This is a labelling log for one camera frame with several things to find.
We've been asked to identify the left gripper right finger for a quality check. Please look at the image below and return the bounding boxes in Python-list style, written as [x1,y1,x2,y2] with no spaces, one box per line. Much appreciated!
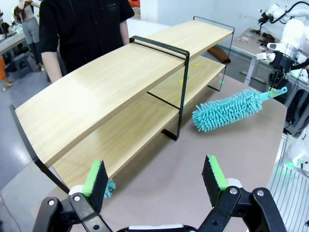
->
[197,154,288,232]

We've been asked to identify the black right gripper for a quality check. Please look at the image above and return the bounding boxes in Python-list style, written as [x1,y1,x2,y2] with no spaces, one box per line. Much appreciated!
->
[268,51,297,94]

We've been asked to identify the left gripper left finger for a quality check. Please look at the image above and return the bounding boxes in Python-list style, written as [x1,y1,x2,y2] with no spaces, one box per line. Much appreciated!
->
[32,160,114,232]

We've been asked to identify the teal chenille duster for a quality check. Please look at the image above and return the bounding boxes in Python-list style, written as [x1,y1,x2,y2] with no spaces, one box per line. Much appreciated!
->
[103,179,116,199]
[192,86,288,133]

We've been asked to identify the person right forearm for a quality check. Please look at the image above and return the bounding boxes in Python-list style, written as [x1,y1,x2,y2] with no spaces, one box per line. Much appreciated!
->
[41,49,62,83]

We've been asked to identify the person left forearm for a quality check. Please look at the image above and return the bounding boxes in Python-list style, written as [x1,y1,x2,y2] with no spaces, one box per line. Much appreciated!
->
[120,19,130,46]

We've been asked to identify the grey desk white legs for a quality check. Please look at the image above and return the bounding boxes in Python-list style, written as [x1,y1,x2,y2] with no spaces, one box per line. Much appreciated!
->
[229,27,289,86]

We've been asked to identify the brown fabric bag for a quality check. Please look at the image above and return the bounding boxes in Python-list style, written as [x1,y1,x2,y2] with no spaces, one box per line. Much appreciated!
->
[208,45,230,64]

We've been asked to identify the wooden two-tier shelf rack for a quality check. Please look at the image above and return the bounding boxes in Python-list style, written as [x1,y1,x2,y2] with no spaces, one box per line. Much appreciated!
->
[131,15,235,114]
[9,35,189,195]

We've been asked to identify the grey plastic stool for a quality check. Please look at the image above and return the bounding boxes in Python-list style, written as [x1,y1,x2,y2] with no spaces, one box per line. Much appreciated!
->
[13,53,34,78]

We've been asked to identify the white table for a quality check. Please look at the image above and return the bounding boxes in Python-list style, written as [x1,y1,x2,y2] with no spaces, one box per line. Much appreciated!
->
[126,18,171,46]

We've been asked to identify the person in orange top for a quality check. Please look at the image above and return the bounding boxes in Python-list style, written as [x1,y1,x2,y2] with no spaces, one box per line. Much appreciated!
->
[0,56,14,92]

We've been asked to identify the person in black clothes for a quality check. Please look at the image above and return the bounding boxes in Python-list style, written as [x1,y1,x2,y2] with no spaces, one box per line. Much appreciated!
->
[38,0,135,84]

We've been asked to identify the grey work table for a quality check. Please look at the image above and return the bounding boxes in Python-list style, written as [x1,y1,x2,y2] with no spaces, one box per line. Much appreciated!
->
[0,31,26,58]

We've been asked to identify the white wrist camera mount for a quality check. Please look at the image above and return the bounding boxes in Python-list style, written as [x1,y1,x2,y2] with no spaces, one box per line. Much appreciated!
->
[256,42,277,61]

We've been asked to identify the black metal frame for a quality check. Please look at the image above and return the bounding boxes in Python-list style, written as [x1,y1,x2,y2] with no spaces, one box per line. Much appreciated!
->
[284,72,309,136]

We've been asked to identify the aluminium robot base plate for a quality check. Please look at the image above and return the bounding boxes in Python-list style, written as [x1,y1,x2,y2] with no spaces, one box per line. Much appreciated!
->
[267,132,309,232]

